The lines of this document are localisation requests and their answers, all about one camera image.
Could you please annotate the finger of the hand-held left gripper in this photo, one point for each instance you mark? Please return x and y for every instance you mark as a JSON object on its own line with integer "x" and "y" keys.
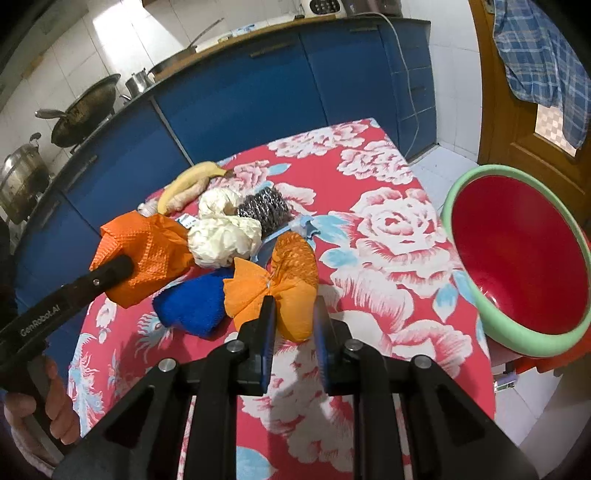
{"x": 115, "y": 270}

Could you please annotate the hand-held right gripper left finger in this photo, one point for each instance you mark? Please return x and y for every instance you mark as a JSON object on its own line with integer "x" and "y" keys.
{"x": 267, "y": 360}

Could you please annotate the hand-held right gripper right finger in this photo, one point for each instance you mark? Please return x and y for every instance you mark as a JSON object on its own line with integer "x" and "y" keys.
{"x": 322, "y": 360}

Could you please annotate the orange paper napkin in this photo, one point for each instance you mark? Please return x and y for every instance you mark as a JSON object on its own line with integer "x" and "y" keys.
{"x": 291, "y": 277}
{"x": 152, "y": 249}

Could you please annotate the white paper ball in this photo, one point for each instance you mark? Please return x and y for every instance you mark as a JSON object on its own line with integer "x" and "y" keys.
{"x": 221, "y": 240}
{"x": 217, "y": 201}

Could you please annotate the steel wool scrubber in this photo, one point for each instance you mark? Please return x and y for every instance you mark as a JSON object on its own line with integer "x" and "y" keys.
{"x": 265, "y": 210}

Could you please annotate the red basin with green rim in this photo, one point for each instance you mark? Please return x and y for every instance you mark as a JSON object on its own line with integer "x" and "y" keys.
{"x": 517, "y": 249}

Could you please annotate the person's left forearm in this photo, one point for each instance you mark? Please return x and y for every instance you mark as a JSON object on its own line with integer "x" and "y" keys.
{"x": 30, "y": 454}

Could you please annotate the person's left hand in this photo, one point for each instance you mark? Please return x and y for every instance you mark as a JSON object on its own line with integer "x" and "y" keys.
{"x": 55, "y": 406}

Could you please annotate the blue sponge cloth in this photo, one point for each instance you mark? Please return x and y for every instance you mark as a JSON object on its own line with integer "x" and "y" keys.
{"x": 194, "y": 300}

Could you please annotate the small white blue wrapper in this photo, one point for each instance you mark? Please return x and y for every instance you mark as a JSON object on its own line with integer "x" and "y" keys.
{"x": 187, "y": 220}

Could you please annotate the beige banana peel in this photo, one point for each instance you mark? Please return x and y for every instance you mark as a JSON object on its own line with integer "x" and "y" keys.
{"x": 189, "y": 197}

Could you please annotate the yellow banana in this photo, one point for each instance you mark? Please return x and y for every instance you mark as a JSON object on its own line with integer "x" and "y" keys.
{"x": 194, "y": 177}

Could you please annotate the steel stockpot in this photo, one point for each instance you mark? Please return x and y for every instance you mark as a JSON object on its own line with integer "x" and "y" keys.
{"x": 23, "y": 180}

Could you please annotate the red floral tablecloth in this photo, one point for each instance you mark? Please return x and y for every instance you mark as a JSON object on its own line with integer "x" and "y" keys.
{"x": 392, "y": 221}

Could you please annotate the dark wok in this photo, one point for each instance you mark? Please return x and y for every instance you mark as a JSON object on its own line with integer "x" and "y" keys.
{"x": 87, "y": 110}

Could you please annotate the small steel pot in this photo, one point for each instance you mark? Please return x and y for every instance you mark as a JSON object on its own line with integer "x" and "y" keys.
{"x": 137, "y": 84}

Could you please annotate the red stool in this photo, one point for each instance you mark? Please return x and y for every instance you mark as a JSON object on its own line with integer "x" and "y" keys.
{"x": 531, "y": 364}

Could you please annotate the blue kitchen cabinet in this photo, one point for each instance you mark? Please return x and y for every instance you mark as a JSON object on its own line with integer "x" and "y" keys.
{"x": 258, "y": 92}

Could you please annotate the wooden door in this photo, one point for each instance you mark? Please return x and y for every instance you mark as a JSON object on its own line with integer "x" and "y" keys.
{"x": 503, "y": 129}

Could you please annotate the white kitchen appliance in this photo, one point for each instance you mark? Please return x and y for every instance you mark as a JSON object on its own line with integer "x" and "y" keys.
{"x": 323, "y": 7}

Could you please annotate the dark kitchen appliance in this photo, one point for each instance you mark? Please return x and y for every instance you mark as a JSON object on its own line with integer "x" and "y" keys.
{"x": 388, "y": 6}

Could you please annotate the blue plaid cloth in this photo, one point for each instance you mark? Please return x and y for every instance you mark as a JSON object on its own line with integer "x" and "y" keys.
{"x": 535, "y": 55}

